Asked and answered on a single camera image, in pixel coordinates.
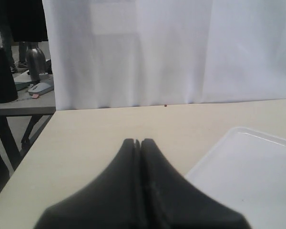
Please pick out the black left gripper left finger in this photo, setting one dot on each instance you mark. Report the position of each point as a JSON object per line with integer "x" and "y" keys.
{"x": 113, "y": 200}

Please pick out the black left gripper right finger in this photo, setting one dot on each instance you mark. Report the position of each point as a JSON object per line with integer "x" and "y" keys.
{"x": 171, "y": 202}

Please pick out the silver metal flask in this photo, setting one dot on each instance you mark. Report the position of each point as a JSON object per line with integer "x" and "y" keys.
{"x": 36, "y": 61}

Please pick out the white plastic tray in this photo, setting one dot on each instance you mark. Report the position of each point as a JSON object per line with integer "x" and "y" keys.
{"x": 246, "y": 171}

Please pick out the grey side table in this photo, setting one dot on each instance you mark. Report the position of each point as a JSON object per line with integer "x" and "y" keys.
{"x": 40, "y": 111}

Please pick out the grey computer mouse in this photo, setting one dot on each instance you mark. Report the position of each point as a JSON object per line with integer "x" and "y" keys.
{"x": 42, "y": 87}

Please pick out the white curtain backdrop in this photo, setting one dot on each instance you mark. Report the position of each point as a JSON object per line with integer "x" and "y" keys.
{"x": 122, "y": 53}

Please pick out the teal flat object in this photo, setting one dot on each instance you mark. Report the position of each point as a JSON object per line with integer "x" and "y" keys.
{"x": 22, "y": 85}

